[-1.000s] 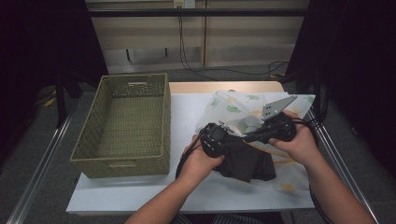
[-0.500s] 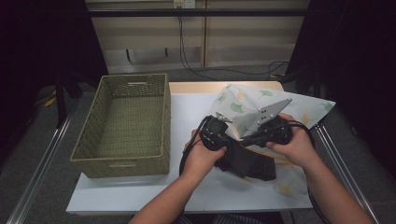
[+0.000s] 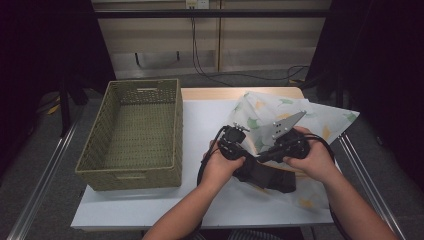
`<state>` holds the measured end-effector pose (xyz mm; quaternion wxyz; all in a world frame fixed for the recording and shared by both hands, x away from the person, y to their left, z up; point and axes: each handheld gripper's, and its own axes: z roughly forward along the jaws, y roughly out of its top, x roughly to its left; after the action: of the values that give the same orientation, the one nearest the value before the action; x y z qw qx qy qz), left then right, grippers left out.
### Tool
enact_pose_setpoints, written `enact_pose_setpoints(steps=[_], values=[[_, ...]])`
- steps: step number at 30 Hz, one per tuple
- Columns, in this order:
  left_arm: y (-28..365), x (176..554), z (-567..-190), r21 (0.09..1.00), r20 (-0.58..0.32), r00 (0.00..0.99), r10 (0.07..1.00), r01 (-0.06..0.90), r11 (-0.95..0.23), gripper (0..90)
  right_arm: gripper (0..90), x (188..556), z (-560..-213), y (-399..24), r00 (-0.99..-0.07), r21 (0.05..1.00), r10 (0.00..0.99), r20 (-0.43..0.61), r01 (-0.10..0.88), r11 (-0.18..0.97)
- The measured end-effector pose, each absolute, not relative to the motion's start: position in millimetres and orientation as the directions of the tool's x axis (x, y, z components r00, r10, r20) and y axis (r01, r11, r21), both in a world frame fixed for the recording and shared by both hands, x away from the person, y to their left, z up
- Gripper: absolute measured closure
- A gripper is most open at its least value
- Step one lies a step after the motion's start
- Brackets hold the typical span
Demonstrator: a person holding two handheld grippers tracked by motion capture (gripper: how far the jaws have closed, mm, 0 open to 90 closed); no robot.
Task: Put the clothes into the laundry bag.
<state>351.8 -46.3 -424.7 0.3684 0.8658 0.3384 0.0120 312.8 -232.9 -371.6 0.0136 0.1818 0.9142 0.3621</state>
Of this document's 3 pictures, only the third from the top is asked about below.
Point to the white leaf-print laundry bag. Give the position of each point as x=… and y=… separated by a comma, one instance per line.
x=326, y=118

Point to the dark cloth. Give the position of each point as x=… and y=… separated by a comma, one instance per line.
x=266, y=176

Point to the person's striped clothing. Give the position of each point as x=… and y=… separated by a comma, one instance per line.
x=253, y=235

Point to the white wall socket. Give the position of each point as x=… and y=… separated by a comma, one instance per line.
x=197, y=3

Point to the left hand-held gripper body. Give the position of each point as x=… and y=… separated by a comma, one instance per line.
x=233, y=141

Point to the person's left hand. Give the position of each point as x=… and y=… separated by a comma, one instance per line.
x=218, y=171

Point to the yellow floor tape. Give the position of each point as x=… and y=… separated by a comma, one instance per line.
x=53, y=109

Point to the person's right hand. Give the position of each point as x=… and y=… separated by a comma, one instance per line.
x=316, y=163

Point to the white table cover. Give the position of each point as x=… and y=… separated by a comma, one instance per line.
x=200, y=116

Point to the black metal stand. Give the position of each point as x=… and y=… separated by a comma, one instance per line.
x=65, y=106

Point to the green woven basket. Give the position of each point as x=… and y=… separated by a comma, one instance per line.
x=140, y=133

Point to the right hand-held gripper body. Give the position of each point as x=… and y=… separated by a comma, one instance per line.
x=293, y=145

